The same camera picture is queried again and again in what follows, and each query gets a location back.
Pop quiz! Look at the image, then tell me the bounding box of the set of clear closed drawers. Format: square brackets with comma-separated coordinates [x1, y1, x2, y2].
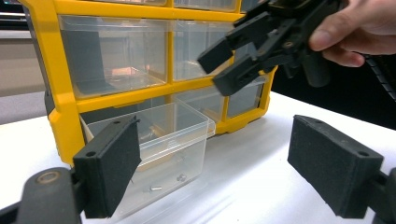
[58, 0, 269, 119]

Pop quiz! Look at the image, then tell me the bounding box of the clear plastic screw drawer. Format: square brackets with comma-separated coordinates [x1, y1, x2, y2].
[80, 100, 217, 220]

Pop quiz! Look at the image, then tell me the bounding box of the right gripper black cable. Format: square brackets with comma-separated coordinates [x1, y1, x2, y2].
[363, 54, 396, 103]

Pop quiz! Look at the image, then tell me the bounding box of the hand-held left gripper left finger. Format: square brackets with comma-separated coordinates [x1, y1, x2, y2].
[72, 115, 143, 219]

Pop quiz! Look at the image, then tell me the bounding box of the yellow black parts organizer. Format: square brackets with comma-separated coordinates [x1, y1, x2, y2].
[18, 0, 278, 166]

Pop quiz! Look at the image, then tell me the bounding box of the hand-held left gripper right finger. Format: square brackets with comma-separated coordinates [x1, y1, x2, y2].
[287, 114, 385, 219]

